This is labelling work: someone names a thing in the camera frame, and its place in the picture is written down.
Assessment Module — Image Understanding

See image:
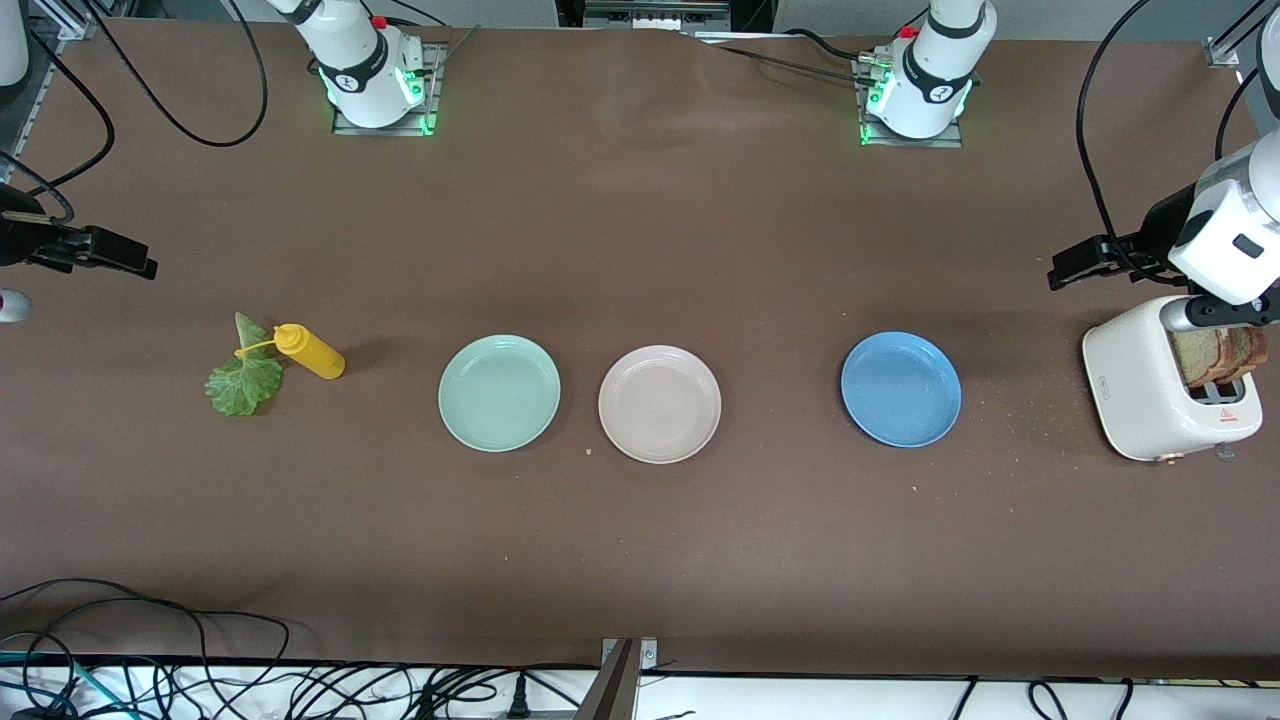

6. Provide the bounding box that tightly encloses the thin dark cable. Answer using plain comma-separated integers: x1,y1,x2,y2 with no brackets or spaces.
690,30,881,86

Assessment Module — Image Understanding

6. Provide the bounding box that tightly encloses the aluminium extrusion profile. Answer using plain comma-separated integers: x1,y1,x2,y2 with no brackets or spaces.
1205,0,1280,69
30,0,106,41

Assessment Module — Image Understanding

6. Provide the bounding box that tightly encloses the black and grey equipment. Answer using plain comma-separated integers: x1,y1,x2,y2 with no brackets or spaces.
556,0,776,36

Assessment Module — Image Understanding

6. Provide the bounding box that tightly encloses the yellow mustard squeeze bottle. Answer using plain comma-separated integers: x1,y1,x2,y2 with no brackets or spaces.
234,323,347,381

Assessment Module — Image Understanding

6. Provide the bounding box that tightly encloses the green lettuce leaf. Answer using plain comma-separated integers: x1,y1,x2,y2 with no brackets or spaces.
205,312,285,418

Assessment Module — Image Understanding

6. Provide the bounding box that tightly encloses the black arcing cable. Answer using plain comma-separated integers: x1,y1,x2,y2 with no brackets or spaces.
0,578,291,701

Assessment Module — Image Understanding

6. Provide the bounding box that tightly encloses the teal cable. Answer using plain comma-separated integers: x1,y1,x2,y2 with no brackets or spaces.
0,650,131,717

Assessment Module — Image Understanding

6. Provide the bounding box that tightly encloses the dark metal pole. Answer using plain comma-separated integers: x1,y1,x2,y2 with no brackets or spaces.
573,640,641,720

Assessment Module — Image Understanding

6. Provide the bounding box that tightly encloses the white two-slot toaster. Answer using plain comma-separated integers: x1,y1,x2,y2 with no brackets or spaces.
1082,295,1264,464

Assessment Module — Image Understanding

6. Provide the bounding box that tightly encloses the brown bread slice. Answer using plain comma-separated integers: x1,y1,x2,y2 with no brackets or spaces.
1215,325,1269,386
1172,328,1226,389

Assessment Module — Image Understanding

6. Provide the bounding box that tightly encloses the blue plate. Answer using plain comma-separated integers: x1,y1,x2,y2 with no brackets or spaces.
840,331,963,448

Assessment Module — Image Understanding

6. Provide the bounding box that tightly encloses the beige plate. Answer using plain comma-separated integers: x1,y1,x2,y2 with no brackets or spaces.
598,345,722,465

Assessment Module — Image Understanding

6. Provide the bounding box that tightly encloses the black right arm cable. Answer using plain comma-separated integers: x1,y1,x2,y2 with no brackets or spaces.
0,28,116,223

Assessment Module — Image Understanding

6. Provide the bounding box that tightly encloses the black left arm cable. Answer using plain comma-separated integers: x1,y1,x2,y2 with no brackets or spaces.
1077,0,1151,271

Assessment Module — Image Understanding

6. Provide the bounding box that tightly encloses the mint green plate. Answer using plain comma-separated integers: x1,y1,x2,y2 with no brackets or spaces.
438,334,562,453

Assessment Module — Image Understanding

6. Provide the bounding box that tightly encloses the small metal bracket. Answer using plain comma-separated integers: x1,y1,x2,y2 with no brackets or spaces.
600,637,659,671

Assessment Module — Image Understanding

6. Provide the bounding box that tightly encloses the long black looping cable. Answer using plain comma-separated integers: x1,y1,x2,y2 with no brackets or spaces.
85,0,269,149

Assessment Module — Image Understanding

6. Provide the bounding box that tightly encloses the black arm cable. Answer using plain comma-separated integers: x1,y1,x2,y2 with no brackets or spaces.
1077,0,1151,271
0,28,116,223

